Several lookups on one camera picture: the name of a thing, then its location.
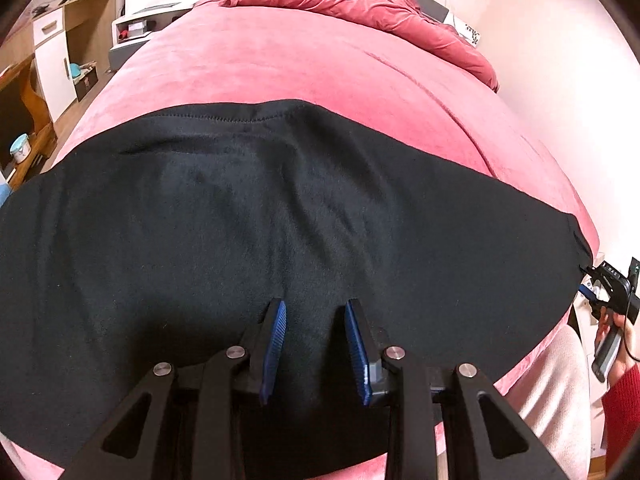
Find teal round tin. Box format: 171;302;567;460
9;133;34;165

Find pink duvet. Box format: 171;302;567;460
220;0;501;92

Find person's white trouser leg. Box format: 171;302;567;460
515;327;603;480

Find bed with pink sheet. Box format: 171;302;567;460
0;0;601;480

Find wooden desk with white cabinet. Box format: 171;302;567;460
31;0;119;122

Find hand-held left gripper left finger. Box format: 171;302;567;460
50;298;288;480

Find person's right hand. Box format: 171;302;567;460
598;309;632;367

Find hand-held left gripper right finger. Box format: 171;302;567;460
343;298;546;480

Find black embroidered pants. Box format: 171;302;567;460
0;98;597;480

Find grey white nightstand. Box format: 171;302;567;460
109;2;192;72

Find low wooden table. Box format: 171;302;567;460
0;54;57;192

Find person's red sleeved forearm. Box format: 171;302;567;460
599;364;640;480

